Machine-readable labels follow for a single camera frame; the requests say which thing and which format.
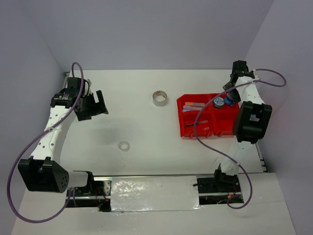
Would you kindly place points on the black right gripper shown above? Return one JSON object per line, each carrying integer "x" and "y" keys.
{"x": 235, "y": 95}

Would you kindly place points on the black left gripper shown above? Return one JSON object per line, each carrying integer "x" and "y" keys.
{"x": 98, "y": 108}

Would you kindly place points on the blue slime jar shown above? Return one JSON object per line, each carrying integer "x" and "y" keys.
{"x": 228, "y": 100}
{"x": 218, "y": 103}

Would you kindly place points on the orange highlighter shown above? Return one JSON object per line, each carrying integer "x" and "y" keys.
{"x": 194, "y": 104}

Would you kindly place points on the pink highlighter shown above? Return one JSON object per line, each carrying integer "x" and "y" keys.
{"x": 187, "y": 107}

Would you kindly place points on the small clear tape roll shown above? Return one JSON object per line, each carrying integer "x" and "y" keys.
{"x": 124, "y": 146}

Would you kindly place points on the large grey tape roll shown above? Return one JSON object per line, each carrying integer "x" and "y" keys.
{"x": 159, "y": 98}

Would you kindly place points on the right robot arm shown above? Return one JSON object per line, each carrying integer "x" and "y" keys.
{"x": 250, "y": 124}

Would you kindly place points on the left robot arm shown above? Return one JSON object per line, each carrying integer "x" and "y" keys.
{"x": 42, "y": 171}

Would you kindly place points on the red bin back right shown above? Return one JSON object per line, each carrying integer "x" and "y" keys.
{"x": 225, "y": 108}

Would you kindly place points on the red bin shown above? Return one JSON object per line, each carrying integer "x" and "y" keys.
{"x": 193, "y": 100}
{"x": 225, "y": 108}
{"x": 224, "y": 122}
{"x": 188, "y": 132}

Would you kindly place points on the red bin front right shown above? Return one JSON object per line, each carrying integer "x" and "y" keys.
{"x": 224, "y": 122}

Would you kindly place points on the red bin back left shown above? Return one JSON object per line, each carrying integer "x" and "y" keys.
{"x": 193, "y": 100}

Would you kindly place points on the red bin front left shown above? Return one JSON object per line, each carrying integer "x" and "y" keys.
{"x": 188, "y": 132}

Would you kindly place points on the metal base rail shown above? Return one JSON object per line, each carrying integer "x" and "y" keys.
{"x": 100, "y": 197}

